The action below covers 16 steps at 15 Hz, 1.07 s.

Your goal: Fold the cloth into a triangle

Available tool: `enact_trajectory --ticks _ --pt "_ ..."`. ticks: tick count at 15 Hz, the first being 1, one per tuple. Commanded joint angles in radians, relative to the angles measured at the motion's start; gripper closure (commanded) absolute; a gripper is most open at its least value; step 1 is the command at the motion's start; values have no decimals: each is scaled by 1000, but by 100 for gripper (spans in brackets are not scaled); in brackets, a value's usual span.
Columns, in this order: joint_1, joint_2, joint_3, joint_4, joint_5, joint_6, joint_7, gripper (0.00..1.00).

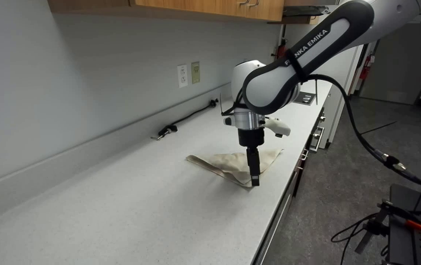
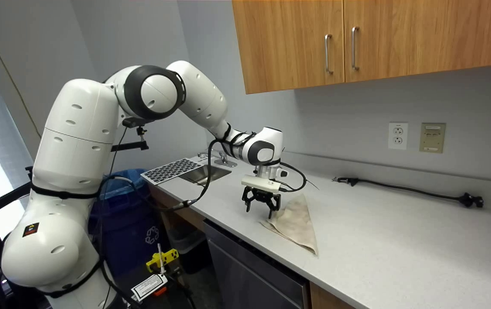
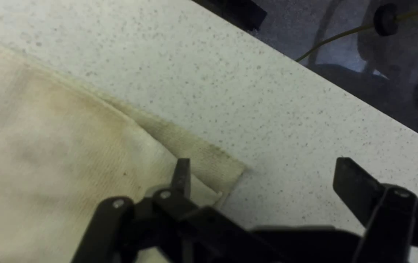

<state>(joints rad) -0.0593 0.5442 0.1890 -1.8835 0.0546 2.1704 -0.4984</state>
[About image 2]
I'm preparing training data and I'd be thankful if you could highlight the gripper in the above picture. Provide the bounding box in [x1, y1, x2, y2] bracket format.
[241, 188, 282, 220]

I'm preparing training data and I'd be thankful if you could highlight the beige cloth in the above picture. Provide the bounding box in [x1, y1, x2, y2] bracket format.
[260, 193, 319, 256]

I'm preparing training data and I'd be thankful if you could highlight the steel tap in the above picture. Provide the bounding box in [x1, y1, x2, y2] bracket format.
[198, 151, 238, 168]

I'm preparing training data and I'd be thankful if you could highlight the steel sink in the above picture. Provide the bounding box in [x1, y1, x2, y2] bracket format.
[180, 164, 232, 186]

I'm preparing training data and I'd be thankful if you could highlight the dark grey dishwasher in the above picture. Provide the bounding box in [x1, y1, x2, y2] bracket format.
[203, 219, 311, 309]

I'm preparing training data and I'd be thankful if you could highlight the small black waste bin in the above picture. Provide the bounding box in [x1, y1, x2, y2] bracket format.
[167, 227, 212, 275]

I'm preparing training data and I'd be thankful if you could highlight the checkerboard calibration board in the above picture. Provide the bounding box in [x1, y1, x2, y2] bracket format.
[141, 158, 205, 186]

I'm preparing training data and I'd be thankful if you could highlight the yellow clamp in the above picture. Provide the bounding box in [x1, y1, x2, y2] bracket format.
[145, 248, 180, 273]

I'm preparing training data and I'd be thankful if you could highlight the blue recycling bin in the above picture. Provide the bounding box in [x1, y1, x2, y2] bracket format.
[88, 168, 174, 277]

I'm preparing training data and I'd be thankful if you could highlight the white label tag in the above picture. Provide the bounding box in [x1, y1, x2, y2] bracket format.
[130, 273, 169, 302]

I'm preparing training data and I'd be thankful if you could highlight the narrow wooden cabinet door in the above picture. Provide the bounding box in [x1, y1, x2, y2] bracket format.
[232, 0, 346, 94]

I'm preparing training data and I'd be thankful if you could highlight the wide wooden cabinet door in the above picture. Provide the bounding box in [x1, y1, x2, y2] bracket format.
[343, 0, 491, 83]

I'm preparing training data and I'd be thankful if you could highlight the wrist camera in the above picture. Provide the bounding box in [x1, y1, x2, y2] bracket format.
[241, 175, 282, 194]

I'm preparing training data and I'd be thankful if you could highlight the black cable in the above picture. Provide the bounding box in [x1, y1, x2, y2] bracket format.
[332, 176, 485, 209]

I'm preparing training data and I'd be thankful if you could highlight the camera on mount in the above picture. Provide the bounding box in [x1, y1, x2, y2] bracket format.
[111, 116, 150, 152]

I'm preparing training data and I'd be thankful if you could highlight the white wall socket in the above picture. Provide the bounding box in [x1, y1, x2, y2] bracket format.
[388, 122, 409, 151]

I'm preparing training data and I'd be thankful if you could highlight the steel cabinet door handle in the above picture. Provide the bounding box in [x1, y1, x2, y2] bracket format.
[324, 34, 334, 75]
[351, 26, 361, 72]

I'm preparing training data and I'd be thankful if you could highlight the beige switch plate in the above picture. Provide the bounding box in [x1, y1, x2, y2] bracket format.
[419, 122, 447, 154]

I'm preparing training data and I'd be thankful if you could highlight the wooden wall cabinet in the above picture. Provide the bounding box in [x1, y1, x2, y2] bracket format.
[232, 0, 491, 95]

